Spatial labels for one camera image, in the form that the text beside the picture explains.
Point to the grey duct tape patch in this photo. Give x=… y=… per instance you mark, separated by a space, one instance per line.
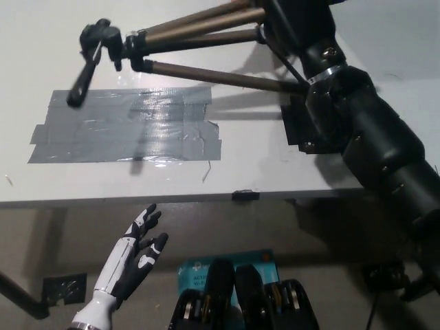
x=103 y=127

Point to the black tape patch on floor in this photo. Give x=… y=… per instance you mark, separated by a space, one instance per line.
x=63 y=288

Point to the black robot torso blocks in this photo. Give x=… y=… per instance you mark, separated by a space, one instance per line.
x=220 y=302

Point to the bronze and black camera tripod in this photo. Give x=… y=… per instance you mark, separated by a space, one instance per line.
x=192 y=70

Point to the teal router box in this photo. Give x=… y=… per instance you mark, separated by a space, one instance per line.
x=197 y=273

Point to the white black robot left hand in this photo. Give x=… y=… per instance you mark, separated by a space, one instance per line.
x=127 y=268

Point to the black tape patch on table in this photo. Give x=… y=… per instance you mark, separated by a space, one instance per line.
x=294 y=120

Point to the black equipment base on floor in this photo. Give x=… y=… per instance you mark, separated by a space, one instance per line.
x=386 y=278

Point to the black metal table leg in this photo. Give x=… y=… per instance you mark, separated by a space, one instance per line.
x=20 y=297

